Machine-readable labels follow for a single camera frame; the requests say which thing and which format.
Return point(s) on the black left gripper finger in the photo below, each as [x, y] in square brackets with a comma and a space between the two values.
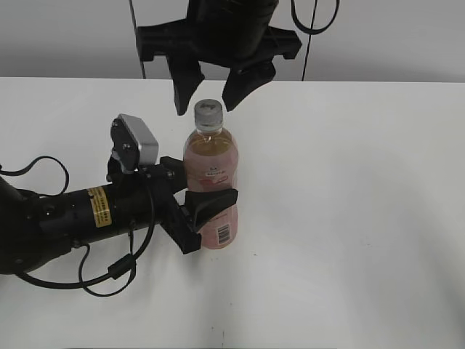
[204, 206]
[175, 172]

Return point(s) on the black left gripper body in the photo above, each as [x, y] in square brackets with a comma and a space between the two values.
[143, 199]

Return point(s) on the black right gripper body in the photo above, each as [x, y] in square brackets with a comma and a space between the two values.
[236, 45]

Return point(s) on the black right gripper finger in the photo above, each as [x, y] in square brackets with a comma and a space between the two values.
[239, 85]
[186, 76]

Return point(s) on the pink label tea bottle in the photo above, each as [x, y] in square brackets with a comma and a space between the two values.
[211, 162]

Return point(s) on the white bottle cap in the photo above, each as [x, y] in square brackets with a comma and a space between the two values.
[208, 113]

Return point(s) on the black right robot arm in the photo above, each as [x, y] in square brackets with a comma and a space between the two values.
[230, 12]

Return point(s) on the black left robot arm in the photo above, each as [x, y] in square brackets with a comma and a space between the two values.
[36, 229]

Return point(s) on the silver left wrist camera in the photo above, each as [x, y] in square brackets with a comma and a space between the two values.
[134, 145]

